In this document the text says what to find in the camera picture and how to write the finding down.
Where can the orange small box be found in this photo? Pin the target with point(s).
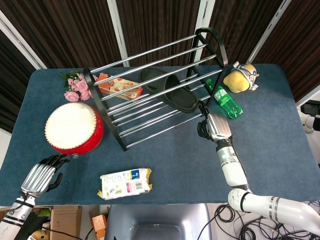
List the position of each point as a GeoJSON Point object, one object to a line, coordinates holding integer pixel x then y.
{"type": "Point", "coordinates": [99, 225]}

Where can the blue table cloth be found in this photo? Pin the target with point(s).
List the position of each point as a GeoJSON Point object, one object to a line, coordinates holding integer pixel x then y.
{"type": "Point", "coordinates": [175, 160]}

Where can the yellow plush toy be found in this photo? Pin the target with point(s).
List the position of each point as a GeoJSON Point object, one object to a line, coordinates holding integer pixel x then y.
{"type": "Point", "coordinates": [241, 78]}

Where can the orange biscuit box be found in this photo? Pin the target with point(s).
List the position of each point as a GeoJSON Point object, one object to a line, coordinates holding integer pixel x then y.
{"type": "Point", "coordinates": [120, 87]}

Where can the white robot part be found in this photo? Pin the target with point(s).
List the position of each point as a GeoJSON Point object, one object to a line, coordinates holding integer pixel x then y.
{"type": "Point", "coordinates": [311, 116]}

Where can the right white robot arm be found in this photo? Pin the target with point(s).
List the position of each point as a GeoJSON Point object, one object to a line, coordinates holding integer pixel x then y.
{"type": "Point", "coordinates": [252, 185]}

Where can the white yellow snack package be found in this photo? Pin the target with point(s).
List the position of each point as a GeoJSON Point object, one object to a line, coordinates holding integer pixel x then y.
{"type": "Point", "coordinates": [125, 183]}

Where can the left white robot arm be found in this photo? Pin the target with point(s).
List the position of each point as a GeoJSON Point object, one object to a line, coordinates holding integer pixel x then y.
{"type": "Point", "coordinates": [15, 212]}

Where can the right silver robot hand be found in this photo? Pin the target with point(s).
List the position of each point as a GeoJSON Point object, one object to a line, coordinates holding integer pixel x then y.
{"type": "Point", "coordinates": [217, 126]}

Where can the black chrome shoe rack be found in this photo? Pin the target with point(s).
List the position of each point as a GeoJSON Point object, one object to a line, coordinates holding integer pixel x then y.
{"type": "Point", "coordinates": [160, 75]}

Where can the brown cardboard box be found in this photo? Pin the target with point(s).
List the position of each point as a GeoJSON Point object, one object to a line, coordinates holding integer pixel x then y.
{"type": "Point", "coordinates": [66, 220]}

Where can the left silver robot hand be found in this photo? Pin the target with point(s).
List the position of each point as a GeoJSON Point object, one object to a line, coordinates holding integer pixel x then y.
{"type": "Point", "coordinates": [38, 178]}

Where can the green soda bottle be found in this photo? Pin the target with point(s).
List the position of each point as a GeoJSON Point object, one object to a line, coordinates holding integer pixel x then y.
{"type": "Point", "coordinates": [225, 100]}

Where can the red white drum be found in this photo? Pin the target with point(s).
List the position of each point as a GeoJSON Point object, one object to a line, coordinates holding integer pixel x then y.
{"type": "Point", "coordinates": [73, 128]}

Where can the black rubber slipper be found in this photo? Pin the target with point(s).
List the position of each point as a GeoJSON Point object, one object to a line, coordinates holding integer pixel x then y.
{"type": "Point", "coordinates": [170, 91]}

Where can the pink rose bouquet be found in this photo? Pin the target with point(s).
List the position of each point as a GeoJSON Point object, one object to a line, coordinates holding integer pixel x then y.
{"type": "Point", "coordinates": [76, 86]}

